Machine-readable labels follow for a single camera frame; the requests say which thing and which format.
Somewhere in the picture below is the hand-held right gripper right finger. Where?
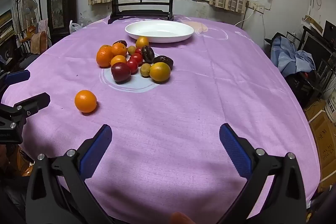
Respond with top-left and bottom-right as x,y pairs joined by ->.
219,123 -> 307,224

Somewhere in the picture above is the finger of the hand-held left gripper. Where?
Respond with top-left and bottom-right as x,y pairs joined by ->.
0,70 -> 31,92
0,92 -> 51,127

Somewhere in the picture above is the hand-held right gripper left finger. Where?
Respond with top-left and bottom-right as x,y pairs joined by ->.
25,124 -> 114,224

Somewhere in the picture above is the dark red plum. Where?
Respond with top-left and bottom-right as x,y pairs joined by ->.
111,62 -> 131,84

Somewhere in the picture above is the large orange mandarin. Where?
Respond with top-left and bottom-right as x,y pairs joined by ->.
96,45 -> 114,68

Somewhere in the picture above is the yellow-green mandarin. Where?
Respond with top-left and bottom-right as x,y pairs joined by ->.
149,62 -> 171,83

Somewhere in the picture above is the small orange kumquat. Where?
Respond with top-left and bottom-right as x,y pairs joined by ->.
135,36 -> 150,48

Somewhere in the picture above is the white oval plate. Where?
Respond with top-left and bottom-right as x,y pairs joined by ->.
125,20 -> 195,43

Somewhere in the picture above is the white electric fan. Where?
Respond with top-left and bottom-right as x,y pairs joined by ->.
22,0 -> 38,28

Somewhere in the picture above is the white plastic bag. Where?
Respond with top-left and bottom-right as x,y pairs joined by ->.
69,20 -> 83,35

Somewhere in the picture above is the purple printed tablecloth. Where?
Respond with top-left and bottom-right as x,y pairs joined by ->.
1,15 -> 322,219

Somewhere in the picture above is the brown cardboard box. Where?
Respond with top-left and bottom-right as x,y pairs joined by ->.
307,109 -> 336,188

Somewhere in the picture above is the white plastic bucket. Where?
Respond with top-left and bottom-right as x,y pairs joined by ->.
324,94 -> 336,123

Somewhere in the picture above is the blue cloth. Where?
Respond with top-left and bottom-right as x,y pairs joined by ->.
270,36 -> 316,75

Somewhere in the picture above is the black computer monitor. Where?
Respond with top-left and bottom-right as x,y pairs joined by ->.
302,21 -> 336,68

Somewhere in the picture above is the white wall power outlet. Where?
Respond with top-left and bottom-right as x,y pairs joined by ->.
245,1 -> 265,13

